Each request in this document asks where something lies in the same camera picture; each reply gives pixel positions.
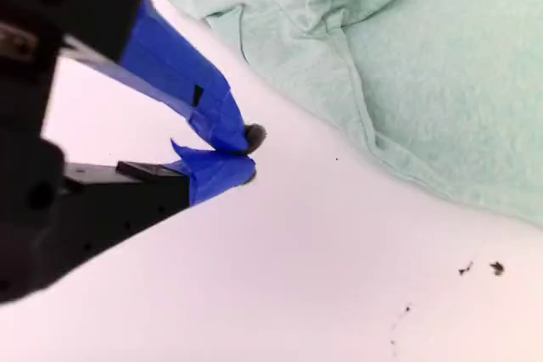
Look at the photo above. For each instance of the green t-shirt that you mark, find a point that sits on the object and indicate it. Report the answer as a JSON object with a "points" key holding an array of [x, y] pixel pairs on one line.
{"points": [[424, 82]]}

